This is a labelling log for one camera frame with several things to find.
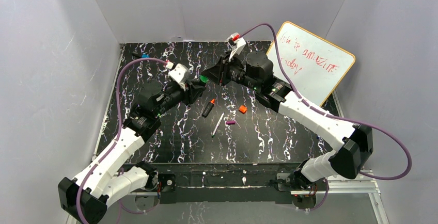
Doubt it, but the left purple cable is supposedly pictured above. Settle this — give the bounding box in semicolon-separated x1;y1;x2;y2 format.
75;57;172;224

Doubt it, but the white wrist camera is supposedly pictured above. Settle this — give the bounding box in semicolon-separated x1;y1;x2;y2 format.
227;33;246;62
168;63;190;91

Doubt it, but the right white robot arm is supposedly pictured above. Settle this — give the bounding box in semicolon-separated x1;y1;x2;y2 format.
200;52;373;186

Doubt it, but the purple cable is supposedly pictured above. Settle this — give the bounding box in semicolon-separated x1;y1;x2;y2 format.
239;23;412;181
75;57;172;224

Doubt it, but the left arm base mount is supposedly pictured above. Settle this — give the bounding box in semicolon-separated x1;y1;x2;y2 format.
135;173;176;213

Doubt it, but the whiteboard with orange frame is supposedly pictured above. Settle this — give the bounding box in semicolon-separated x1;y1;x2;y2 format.
267;21;355;106

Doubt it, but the purple pen cap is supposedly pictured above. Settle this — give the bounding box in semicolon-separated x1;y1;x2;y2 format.
226;120;236;125

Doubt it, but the orange highlighter cap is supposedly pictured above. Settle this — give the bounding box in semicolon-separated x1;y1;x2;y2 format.
238;105;247;114

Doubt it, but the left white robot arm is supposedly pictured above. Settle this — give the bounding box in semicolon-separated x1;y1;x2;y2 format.
58;77;207;223

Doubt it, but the green highlighter cap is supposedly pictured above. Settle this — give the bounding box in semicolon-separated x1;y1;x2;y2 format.
200;75;208;83

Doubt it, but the blue capped black marker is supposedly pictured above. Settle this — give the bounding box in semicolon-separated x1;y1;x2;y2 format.
132;52;150;58

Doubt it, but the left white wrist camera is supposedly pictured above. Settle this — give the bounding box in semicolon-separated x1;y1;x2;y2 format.
168;63;190;91

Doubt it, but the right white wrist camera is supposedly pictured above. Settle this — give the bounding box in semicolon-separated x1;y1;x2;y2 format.
227;33;246;62

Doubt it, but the aluminium frame rail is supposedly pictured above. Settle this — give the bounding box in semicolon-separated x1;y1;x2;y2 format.
325;89;391;224

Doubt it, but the orange black highlighter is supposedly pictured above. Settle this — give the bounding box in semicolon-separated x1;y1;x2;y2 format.
201;99;215;118

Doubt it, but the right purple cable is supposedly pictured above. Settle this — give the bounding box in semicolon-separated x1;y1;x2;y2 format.
239;23;412;181

